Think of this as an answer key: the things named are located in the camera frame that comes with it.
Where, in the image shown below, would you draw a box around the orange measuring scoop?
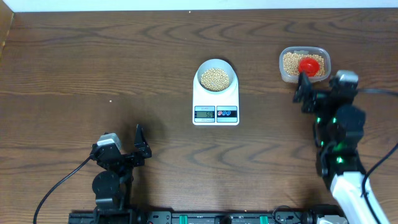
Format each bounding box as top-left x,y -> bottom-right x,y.
297,57 -> 320,77

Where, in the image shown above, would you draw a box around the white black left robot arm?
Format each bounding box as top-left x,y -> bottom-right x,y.
90,125 -> 152,223

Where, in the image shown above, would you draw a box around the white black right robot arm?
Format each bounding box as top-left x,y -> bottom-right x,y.
293,70 -> 389,223

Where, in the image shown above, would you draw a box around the white digital kitchen scale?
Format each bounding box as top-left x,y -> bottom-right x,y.
192,62 -> 241,126

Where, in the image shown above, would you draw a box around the white round bowl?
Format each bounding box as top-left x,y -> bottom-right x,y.
193,58 -> 238,95

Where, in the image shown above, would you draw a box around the soybeans in white bowl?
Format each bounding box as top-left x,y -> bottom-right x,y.
200,68 -> 229,91

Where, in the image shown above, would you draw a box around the pile of soybeans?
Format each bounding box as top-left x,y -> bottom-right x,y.
283,52 -> 325,77

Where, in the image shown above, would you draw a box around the clear plastic container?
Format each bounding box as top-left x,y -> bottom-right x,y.
279,47 -> 331,83

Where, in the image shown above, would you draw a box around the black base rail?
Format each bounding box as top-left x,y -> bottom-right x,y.
67,203 -> 349,224

